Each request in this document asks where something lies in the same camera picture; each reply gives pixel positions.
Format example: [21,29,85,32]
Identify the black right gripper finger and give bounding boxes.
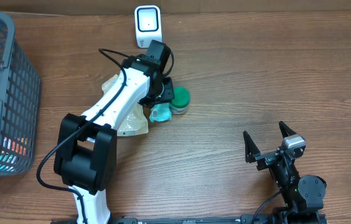
[243,131,261,163]
[279,121,296,138]

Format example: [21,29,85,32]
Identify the green lid jar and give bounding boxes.
[170,86,190,114]

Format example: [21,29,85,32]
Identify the teal wipes packet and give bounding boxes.
[149,103,172,123]

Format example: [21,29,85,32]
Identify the beige clear pouch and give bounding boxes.
[101,73,150,138]

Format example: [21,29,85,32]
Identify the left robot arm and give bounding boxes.
[54,40,174,223]

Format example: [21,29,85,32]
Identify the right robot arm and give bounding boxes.
[241,121,327,224]

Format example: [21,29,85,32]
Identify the white barcode scanner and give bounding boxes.
[134,5,162,49]

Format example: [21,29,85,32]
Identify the grey plastic mesh basket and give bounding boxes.
[0,12,42,176]

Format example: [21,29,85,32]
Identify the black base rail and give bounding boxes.
[51,215,328,224]

